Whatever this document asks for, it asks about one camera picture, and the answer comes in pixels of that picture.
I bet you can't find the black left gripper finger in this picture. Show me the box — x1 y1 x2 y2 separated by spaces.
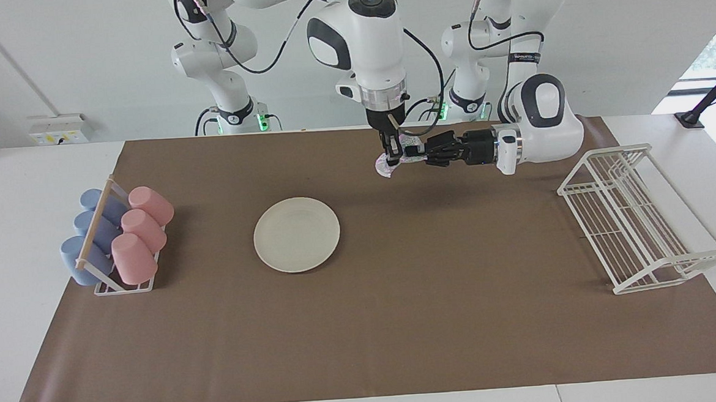
423 148 468 169
422 131 468 152

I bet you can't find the cream round plate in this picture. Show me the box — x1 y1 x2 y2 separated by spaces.
252 195 343 275

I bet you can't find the brown table mat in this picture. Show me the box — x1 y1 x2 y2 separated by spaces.
0 109 716 402

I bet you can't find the black angled stand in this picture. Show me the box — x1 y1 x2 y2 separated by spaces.
671 60 716 130

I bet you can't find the pink plastic cup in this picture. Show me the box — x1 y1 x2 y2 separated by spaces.
119 207 169 256
127 184 176 229
110 231 160 287

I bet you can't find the white wooden cup rack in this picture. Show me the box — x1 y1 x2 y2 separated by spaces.
70 173 170 297

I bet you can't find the blue plastic cup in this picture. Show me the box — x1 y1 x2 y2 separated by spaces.
73 209 124 256
79 187 131 228
59 234 115 288

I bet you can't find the white power strip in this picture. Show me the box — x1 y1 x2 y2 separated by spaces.
28 113 94 146

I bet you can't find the black base cable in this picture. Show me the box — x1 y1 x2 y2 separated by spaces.
400 95 448 129
193 106 218 137

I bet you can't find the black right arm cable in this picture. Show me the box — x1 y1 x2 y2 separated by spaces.
173 0 449 149

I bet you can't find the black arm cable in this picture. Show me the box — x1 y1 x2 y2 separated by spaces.
469 0 548 53
173 0 449 149

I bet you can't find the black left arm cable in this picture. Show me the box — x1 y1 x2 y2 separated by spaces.
469 0 548 53

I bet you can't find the white wire dish rack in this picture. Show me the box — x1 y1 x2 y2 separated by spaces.
555 140 716 298

